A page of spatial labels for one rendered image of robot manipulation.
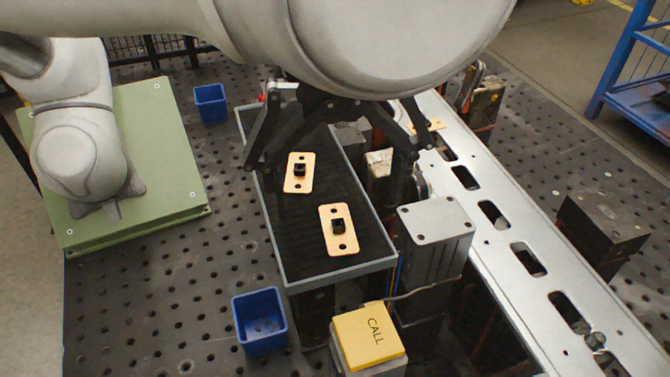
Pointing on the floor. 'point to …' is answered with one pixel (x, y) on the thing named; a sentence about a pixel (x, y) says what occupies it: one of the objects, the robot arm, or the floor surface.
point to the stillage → (641, 102)
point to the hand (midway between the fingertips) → (339, 195)
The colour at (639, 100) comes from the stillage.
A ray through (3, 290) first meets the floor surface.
